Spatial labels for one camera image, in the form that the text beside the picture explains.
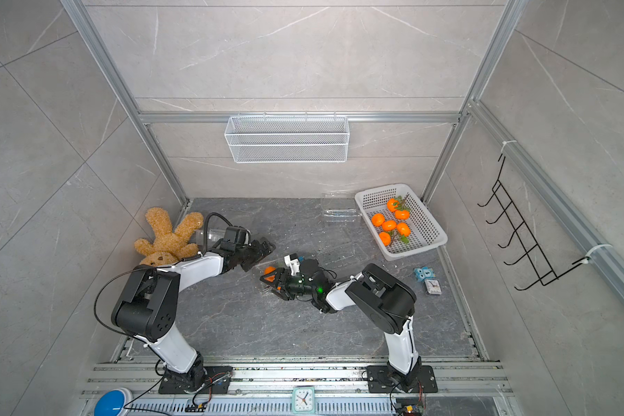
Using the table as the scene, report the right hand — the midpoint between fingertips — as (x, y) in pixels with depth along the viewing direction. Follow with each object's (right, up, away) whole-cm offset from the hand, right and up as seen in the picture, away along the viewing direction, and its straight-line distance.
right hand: (265, 285), depth 82 cm
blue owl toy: (+57, +1, +13) cm, 59 cm away
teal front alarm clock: (+13, -28, -13) cm, 34 cm away
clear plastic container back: (-4, -4, +10) cm, 12 cm away
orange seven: (+47, +19, +22) cm, 55 cm away
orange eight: (+52, +18, +22) cm, 59 cm away
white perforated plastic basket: (+61, +16, +22) cm, 67 cm away
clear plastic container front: (+27, +27, +35) cm, 52 cm away
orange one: (+42, +22, +24) cm, 53 cm away
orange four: (-1, +3, +10) cm, 10 cm away
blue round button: (-38, -28, -13) cm, 49 cm away
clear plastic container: (-27, +15, +26) cm, 40 cm away
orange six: (+54, +23, +28) cm, 65 cm away
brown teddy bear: (-39, +11, +13) cm, 42 cm away
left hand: (0, +11, +13) cm, 17 cm away
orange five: (+50, +28, +29) cm, 64 cm away
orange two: (+44, +14, +19) cm, 50 cm away
